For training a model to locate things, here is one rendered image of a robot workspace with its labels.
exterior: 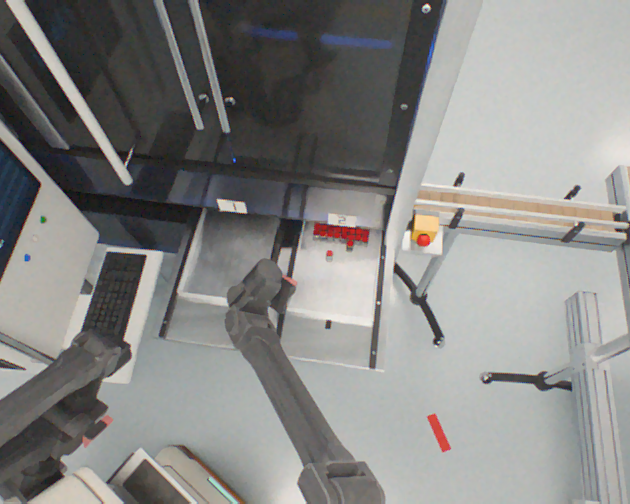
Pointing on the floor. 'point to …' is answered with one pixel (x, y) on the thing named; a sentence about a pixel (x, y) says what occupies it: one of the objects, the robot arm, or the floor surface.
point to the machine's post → (431, 109)
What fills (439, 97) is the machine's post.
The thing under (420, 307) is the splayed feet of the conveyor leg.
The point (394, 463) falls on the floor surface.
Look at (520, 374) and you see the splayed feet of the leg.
